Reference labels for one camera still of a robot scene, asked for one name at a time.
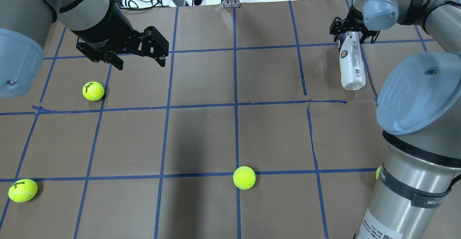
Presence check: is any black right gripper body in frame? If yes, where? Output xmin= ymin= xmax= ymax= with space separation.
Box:
xmin=329 ymin=10 xmax=381 ymax=44

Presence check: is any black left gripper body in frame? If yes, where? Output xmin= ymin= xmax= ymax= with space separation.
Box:
xmin=76 ymin=26 xmax=169 ymax=63

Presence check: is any white tennis ball can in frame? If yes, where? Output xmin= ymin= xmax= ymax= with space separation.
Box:
xmin=337 ymin=31 xmax=366 ymax=91

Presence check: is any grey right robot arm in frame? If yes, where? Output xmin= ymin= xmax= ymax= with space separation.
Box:
xmin=330 ymin=0 xmax=461 ymax=239

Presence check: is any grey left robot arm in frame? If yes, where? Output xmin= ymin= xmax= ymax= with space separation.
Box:
xmin=0 ymin=0 xmax=169 ymax=99

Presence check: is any near left Wilson tennis ball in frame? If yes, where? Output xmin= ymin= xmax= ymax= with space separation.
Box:
xmin=82 ymin=81 xmax=105 ymax=101

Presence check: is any centre Head tennis ball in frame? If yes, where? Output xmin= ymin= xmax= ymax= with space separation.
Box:
xmin=233 ymin=166 xmax=256 ymax=190

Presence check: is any tennis ball near base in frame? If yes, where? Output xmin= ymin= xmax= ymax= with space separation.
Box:
xmin=375 ymin=166 xmax=381 ymax=180

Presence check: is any far left tennis ball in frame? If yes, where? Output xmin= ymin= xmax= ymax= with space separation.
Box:
xmin=8 ymin=179 xmax=38 ymax=203

